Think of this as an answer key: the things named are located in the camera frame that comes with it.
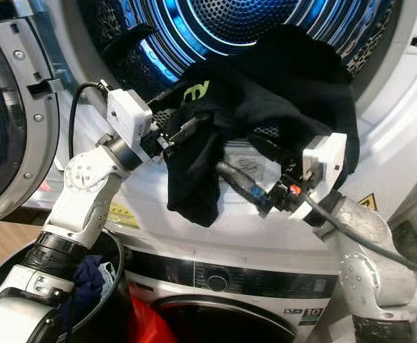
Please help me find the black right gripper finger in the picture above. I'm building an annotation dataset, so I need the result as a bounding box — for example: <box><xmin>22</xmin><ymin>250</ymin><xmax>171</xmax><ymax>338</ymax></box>
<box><xmin>250</xmin><ymin>137</ymin><xmax>298</xmax><ymax>179</ymax></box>
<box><xmin>215</xmin><ymin>161</ymin><xmax>275</xmax><ymax>214</ymax></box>

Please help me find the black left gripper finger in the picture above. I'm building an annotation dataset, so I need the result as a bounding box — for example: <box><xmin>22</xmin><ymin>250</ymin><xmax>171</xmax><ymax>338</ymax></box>
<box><xmin>149</xmin><ymin>82</ymin><xmax>189</xmax><ymax>106</ymax></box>
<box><xmin>174</xmin><ymin>114</ymin><xmax>212</xmax><ymax>144</ymax></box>

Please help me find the white washing machine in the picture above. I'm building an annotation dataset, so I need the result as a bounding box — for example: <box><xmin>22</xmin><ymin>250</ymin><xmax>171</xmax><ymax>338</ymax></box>
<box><xmin>126</xmin><ymin>247</ymin><xmax>345</xmax><ymax>343</ymax></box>

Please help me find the white tumble dryer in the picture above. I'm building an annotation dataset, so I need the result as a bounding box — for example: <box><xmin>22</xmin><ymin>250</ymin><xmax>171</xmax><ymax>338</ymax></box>
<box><xmin>22</xmin><ymin>0</ymin><xmax>417</xmax><ymax>258</ymax></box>

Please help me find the yellow triangle warning sticker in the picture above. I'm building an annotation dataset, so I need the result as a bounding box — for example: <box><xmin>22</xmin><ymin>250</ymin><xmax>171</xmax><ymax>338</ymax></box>
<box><xmin>358</xmin><ymin>193</ymin><xmax>378</xmax><ymax>212</ymax></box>

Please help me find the yellow rectangular sticker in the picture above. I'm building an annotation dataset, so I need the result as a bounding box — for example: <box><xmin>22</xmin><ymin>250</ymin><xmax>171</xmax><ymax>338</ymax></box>
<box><xmin>108</xmin><ymin>202</ymin><xmax>139</xmax><ymax>229</ymax></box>

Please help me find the perforated steel dryer drum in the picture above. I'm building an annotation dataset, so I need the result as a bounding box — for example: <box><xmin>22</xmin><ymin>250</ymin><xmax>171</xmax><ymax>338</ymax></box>
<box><xmin>79</xmin><ymin>0</ymin><xmax>398</xmax><ymax>90</ymax></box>

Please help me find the black washer control knob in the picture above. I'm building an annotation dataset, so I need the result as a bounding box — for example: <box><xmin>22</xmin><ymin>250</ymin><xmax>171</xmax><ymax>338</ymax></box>
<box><xmin>207</xmin><ymin>271</ymin><xmax>230</xmax><ymax>292</ymax></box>

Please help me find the washer warranty label sticker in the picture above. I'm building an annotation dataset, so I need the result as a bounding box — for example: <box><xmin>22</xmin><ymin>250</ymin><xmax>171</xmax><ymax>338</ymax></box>
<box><xmin>283</xmin><ymin>307</ymin><xmax>324</xmax><ymax>328</ymax></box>

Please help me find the grey round dryer door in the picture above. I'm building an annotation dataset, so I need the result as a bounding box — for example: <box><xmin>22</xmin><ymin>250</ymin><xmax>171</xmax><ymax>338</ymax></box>
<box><xmin>0</xmin><ymin>0</ymin><xmax>60</xmax><ymax>231</ymax></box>

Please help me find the white garment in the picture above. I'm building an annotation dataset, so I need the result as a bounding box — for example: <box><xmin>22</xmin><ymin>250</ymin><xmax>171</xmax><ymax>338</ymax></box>
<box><xmin>98</xmin><ymin>261</ymin><xmax>118</xmax><ymax>288</ymax></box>

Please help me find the dark round washer door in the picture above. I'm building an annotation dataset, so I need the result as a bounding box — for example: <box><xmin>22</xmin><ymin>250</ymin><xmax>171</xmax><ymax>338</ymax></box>
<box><xmin>151</xmin><ymin>293</ymin><xmax>300</xmax><ymax>343</ymax></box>

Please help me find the red cloth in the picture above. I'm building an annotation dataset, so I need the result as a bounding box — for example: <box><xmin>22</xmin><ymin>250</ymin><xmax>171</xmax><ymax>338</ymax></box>
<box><xmin>128</xmin><ymin>282</ymin><xmax>180</xmax><ymax>343</ymax></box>

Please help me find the black laundry bucket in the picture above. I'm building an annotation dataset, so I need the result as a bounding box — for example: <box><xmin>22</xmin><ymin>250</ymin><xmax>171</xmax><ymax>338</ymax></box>
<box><xmin>0</xmin><ymin>229</ymin><xmax>129</xmax><ymax>343</ymax></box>

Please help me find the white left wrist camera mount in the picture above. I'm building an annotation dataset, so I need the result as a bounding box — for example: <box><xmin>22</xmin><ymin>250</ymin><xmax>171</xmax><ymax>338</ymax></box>
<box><xmin>107</xmin><ymin>87</ymin><xmax>154</xmax><ymax>144</ymax></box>

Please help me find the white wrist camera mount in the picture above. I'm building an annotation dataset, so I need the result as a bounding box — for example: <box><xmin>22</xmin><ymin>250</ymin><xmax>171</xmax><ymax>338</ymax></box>
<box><xmin>107</xmin><ymin>87</ymin><xmax>154</xmax><ymax>144</ymax></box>
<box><xmin>301</xmin><ymin>132</ymin><xmax>348</xmax><ymax>190</ymax></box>

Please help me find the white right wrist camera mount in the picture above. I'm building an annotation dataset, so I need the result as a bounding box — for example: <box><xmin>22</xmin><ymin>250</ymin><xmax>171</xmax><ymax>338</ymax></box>
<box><xmin>301</xmin><ymin>132</ymin><xmax>348</xmax><ymax>190</ymax></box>

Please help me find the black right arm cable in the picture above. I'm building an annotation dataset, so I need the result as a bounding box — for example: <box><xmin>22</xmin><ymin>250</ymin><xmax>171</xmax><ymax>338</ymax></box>
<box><xmin>301</xmin><ymin>189</ymin><xmax>417</xmax><ymax>322</ymax></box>

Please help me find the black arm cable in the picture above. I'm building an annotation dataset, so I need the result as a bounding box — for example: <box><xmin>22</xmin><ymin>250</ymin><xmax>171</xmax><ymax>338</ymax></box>
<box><xmin>301</xmin><ymin>189</ymin><xmax>417</xmax><ymax>322</ymax></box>
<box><xmin>69</xmin><ymin>81</ymin><xmax>110</xmax><ymax>144</ymax></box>

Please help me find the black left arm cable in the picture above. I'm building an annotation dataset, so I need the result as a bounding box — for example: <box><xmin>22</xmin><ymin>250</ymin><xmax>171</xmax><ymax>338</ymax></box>
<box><xmin>69</xmin><ymin>81</ymin><xmax>110</xmax><ymax>144</ymax></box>

